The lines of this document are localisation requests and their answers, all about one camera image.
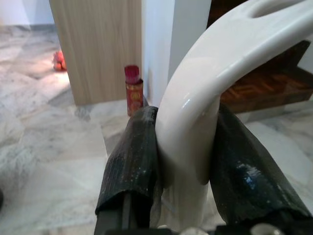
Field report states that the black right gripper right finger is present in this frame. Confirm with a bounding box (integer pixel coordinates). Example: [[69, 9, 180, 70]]
[[209, 104, 313, 235]]

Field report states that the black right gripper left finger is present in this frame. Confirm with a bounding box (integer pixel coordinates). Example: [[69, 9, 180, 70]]
[[94, 106, 164, 235]]

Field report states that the white plastic broom handle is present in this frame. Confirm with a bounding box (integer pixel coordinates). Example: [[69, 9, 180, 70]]
[[154, 0, 313, 235]]

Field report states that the red orange floor object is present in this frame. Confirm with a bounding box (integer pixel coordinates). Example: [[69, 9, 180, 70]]
[[53, 50, 67, 71]]

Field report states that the red incense stick tube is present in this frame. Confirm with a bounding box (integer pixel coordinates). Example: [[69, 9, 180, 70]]
[[124, 65, 144, 117]]

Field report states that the dark wooden patterned step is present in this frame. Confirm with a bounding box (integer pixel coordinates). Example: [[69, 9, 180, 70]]
[[207, 0, 313, 114]]

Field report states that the light wooden cabinet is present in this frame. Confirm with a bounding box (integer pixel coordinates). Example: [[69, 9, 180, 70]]
[[48, 0, 143, 106]]

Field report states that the white door frame post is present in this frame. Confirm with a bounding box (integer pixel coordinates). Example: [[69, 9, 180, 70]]
[[141, 0, 212, 106]]

